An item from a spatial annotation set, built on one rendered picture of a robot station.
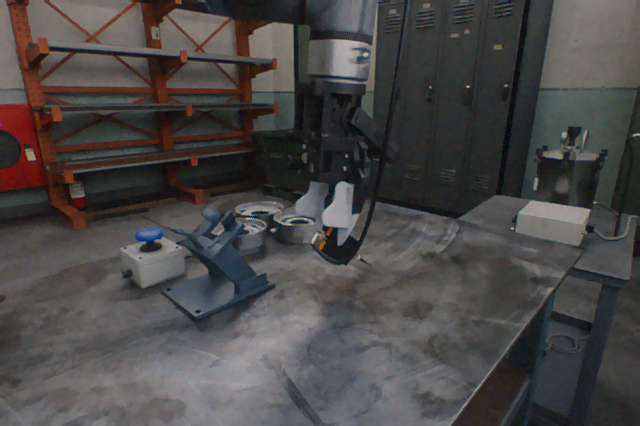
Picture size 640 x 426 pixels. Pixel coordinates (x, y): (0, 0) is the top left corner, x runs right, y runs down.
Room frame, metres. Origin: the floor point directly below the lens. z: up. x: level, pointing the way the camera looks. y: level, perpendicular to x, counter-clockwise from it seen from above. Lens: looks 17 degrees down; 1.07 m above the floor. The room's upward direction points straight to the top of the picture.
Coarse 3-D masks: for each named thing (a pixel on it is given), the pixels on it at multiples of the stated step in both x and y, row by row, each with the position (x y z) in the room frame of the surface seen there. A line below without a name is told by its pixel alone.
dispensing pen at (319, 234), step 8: (320, 232) 0.49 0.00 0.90; (336, 232) 0.51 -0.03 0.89; (312, 240) 0.48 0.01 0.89; (328, 240) 0.50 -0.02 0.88; (352, 240) 0.52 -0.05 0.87; (328, 248) 0.50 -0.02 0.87; (336, 248) 0.50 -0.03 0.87; (344, 248) 0.51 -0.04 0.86; (352, 248) 0.52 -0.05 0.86; (328, 256) 0.49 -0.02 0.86; (336, 256) 0.50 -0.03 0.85; (344, 256) 0.51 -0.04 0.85; (360, 256) 0.56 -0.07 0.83; (344, 264) 0.51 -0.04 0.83
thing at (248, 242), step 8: (248, 224) 0.71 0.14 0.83; (256, 224) 0.71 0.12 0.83; (264, 224) 0.69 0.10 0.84; (216, 232) 0.67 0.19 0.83; (248, 232) 0.68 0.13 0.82; (256, 232) 0.63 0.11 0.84; (264, 232) 0.65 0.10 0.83; (240, 240) 0.62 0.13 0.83; (248, 240) 0.62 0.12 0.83; (256, 240) 0.63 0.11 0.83; (264, 240) 0.65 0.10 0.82; (240, 248) 0.62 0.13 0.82; (248, 248) 0.62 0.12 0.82; (256, 248) 0.64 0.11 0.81
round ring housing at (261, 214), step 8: (240, 208) 0.81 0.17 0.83; (248, 208) 0.83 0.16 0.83; (256, 208) 0.83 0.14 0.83; (272, 208) 0.83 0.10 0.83; (280, 208) 0.82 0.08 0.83; (240, 216) 0.75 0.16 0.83; (248, 216) 0.74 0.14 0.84; (256, 216) 0.74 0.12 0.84; (264, 216) 0.74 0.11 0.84; (272, 216) 0.75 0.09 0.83; (272, 224) 0.75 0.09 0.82
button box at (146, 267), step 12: (156, 240) 0.59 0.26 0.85; (168, 240) 0.59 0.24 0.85; (120, 252) 0.55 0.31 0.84; (132, 252) 0.54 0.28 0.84; (144, 252) 0.54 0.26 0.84; (156, 252) 0.54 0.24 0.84; (168, 252) 0.54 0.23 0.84; (180, 252) 0.55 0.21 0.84; (132, 264) 0.52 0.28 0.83; (144, 264) 0.51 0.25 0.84; (156, 264) 0.52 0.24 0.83; (168, 264) 0.54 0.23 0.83; (180, 264) 0.55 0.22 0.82; (132, 276) 0.53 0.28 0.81; (144, 276) 0.51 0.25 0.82; (156, 276) 0.52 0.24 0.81; (168, 276) 0.54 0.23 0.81
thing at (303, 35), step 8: (296, 24) 5.23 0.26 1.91; (296, 32) 5.21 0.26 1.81; (304, 32) 5.13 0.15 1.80; (296, 40) 5.22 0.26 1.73; (304, 40) 5.13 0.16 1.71; (296, 48) 5.22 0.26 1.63; (304, 48) 5.13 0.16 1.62; (296, 56) 5.22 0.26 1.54; (304, 56) 5.14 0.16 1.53; (296, 64) 5.23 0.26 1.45; (304, 64) 5.14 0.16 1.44; (296, 72) 5.23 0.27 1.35; (304, 72) 5.14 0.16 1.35; (296, 80) 5.23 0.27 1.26; (304, 80) 5.14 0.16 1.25; (352, 96) 4.60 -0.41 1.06; (360, 96) 4.51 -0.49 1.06; (352, 104) 4.59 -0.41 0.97; (360, 104) 4.51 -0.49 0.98
